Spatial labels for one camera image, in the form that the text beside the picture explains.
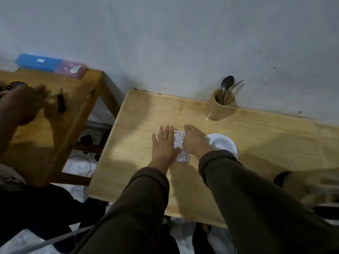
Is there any wooden side table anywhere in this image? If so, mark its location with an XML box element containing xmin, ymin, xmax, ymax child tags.
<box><xmin>0</xmin><ymin>67</ymin><xmax>125</xmax><ymax>188</ymax></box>

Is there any white saucer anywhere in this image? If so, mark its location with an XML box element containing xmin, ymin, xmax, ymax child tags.
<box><xmin>205</xmin><ymin>133</ymin><xmax>239</xmax><ymax>161</ymax></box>

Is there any yellow toy car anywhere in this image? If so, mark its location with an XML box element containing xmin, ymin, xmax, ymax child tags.
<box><xmin>8</xmin><ymin>80</ymin><xmax>31</xmax><ymax>90</ymax></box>

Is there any blue plastic box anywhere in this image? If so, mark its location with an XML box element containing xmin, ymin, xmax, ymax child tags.
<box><xmin>15</xmin><ymin>53</ymin><xmax>63</xmax><ymax>73</ymax></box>

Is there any person's right hand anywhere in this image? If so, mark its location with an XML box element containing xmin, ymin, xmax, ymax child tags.
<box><xmin>182</xmin><ymin>123</ymin><xmax>215</xmax><ymax>160</ymax></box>

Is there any person's left forearm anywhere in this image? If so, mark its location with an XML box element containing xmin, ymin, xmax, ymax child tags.
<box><xmin>70</xmin><ymin>160</ymin><xmax>180</xmax><ymax>254</ymax></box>

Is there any bamboo utensil holder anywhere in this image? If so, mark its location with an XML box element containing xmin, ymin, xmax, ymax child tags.
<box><xmin>205</xmin><ymin>88</ymin><xmax>238</xmax><ymax>121</ymax></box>

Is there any black plug adapter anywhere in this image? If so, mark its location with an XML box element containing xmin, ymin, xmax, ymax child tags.
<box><xmin>79</xmin><ymin>129</ymin><xmax>112</xmax><ymax>162</ymax></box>

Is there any person's right forearm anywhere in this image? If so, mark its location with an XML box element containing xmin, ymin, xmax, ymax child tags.
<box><xmin>196</xmin><ymin>149</ymin><xmax>339</xmax><ymax>254</ymax></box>

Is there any pink plastic box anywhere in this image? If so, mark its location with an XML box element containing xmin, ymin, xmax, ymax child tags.
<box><xmin>54</xmin><ymin>60</ymin><xmax>88</xmax><ymax>79</ymax></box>

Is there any person's left hand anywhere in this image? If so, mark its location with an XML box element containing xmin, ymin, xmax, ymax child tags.
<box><xmin>151</xmin><ymin>125</ymin><xmax>183</xmax><ymax>169</ymax></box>

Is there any black marker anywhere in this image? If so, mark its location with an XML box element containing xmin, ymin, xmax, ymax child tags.
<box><xmin>57</xmin><ymin>88</ymin><xmax>67</xmax><ymax>114</ymax></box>

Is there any white cable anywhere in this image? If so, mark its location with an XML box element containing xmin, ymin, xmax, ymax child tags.
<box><xmin>8</xmin><ymin>224</ymin><xmax>95</xmax><ymax>254</ymax></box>

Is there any silver foil sachet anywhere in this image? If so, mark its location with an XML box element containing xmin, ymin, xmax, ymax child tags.
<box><xmin>173</xmin><ymin>130</ymin><xmax>191</xmax><ymax>164</ymax></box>

